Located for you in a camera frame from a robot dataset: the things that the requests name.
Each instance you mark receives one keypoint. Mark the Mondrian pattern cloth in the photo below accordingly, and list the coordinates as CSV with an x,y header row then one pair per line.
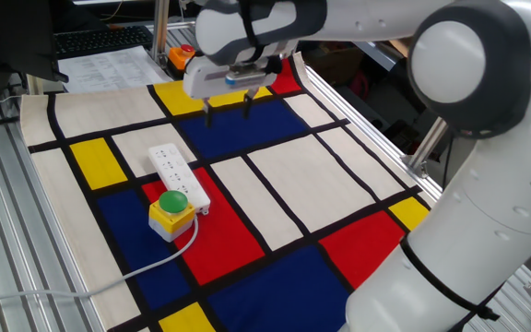
x,y
311,184

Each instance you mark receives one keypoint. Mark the black keyboard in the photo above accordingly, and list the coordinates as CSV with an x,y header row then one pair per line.
x,y
99,41

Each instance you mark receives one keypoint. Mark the grey gripper camera blue end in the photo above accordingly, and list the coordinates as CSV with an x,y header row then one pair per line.
x,y
246,77

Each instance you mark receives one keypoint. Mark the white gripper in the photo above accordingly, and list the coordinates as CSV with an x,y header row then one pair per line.
x,y
203,80

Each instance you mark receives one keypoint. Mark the vertical aluminium post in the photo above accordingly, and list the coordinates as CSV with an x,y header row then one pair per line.
x,y
160,27

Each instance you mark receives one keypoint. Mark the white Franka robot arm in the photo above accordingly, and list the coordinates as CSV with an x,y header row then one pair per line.
x,y
477,221

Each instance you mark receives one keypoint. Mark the printed paper sheet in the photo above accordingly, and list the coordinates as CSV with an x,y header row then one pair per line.
x,y
109,69

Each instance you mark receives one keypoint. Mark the red plastic item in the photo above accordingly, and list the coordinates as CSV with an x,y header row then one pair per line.
x,y
360,85

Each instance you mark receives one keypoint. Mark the orange emergency stop button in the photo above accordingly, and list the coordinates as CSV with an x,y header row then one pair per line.
x,y
180,56

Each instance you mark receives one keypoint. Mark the white power strip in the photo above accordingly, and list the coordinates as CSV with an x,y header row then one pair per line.
x,y
173,170

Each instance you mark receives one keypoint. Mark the green button yellow box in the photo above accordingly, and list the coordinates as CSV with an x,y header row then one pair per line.
x,y
171,221

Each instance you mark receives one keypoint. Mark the aluminium post with bracket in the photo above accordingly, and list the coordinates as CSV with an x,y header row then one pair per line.
x,y
424,147

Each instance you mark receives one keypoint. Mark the black monitor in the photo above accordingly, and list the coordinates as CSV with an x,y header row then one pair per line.
x,y
7,27

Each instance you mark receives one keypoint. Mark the brown cardboard box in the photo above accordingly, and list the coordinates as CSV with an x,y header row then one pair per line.
x,y
398,48

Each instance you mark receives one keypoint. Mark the aluminium frame rail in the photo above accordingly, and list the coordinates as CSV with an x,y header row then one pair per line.
x,y
381,138

